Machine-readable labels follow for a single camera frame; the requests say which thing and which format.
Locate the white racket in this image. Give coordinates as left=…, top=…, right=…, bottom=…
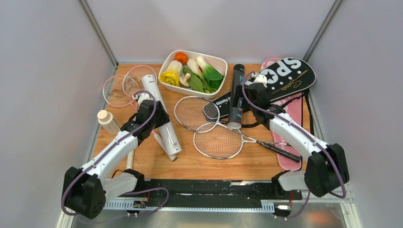
left=173, top=95, right=303, bottom=162
left=193, top=123, right=299, bottom=161

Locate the black shuttlecock tube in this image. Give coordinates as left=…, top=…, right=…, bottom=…
left=228, top=64, right=245, bottom=130

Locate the white shuttlecock tube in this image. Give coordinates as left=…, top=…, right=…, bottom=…
left=142, top=75, right=182, bottom=157

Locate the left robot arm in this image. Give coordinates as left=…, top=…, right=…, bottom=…
left=61, top=99, right=170, bottom=219

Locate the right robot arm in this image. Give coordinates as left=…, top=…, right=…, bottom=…
left=241, top=83, right=350, bottom=199

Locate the toy green leaf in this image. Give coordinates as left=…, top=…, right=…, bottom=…
left=182, top=67, right=205, bottom=93

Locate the toy bok choy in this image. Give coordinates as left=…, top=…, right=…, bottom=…
left=186, top=56, right=224, bottom=94

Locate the toy mushroom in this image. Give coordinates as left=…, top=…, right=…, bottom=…
left=179, top=73, right=191, bottom=88

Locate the toy napa cabbage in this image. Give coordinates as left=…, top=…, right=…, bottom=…
left=160, top=60, right=183, bottom=86

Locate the toy pumpkin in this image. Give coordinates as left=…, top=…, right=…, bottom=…
left=174, top=52, right=189, bottom=65

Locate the white vegetable tray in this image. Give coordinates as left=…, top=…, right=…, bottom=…
left=158, top=50, right=228, bottom=99

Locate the pink racket front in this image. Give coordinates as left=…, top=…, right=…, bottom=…
left=102, top=74, right=139, bottom=171

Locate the pink racket bag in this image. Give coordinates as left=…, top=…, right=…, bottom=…
left=260, top=57, right=304, bottom=172

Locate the black racket bag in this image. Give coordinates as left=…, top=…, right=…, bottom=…
left=245, top=57, right=317, bottom=105

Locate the small white bottle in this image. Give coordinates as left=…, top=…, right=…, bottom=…
left=97, top=110, right=121, bottom=135

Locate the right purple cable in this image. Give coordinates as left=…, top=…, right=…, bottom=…
left=240, top=71, right=347, bottom=219

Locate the purple cable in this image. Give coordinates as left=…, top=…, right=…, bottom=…
left=240, top=71, right=347, bottom=219
left=60, top=90, right=170, bottom=217

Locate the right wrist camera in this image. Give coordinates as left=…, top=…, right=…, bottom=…
left=253, top=74, right=268, bottom=88

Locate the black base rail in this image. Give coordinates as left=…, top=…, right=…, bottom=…
left=105, top=179, right=309, bottom=217

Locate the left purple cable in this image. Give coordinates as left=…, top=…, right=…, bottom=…
left=60, top=90, right=170, bottom=217

